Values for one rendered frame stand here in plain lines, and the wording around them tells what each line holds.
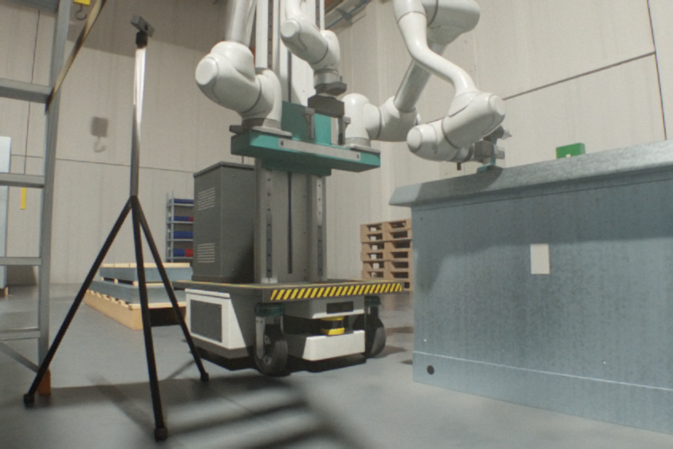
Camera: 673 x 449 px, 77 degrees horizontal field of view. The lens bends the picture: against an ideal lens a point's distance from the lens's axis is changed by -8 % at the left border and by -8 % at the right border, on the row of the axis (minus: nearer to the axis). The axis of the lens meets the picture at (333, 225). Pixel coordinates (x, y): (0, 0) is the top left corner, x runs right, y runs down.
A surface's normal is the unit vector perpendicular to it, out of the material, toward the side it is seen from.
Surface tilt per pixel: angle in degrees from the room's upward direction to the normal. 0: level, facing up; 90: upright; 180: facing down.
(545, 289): 90
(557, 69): 90
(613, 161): 67
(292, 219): 90
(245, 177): 90
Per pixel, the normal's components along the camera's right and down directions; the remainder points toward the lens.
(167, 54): 0.60, -0.07
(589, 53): -0.80, -0.04
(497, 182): -0.71, -0.42
